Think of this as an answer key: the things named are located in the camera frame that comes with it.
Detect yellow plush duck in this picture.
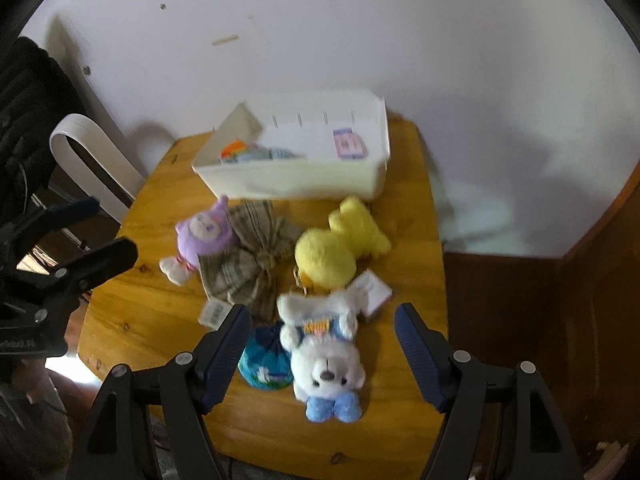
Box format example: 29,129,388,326
294,196,392,291

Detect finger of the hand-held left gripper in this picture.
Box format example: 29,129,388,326
20,236,139,307
0,197,101,272

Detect white barcode tag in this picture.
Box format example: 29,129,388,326
199,300,232,331

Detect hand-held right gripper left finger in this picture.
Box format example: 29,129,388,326
65,304,253,480

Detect white paper tag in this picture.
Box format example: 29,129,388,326
347,269,392,318

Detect white plush toy blue feet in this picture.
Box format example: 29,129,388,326
276,290,368,423

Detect white plastic storage box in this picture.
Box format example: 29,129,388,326
191,91,390,202

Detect white chair back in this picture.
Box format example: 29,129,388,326
50,114,148,226

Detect purple label card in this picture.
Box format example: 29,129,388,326
332,127,368,160

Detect pale blue toy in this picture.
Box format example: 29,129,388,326
235,146,306,163

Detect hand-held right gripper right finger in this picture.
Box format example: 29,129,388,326
394,302,586,480

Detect plaid fabric bow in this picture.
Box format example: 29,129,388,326
199,200,303,322

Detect purple plush toy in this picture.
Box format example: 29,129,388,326
160,195,241,286

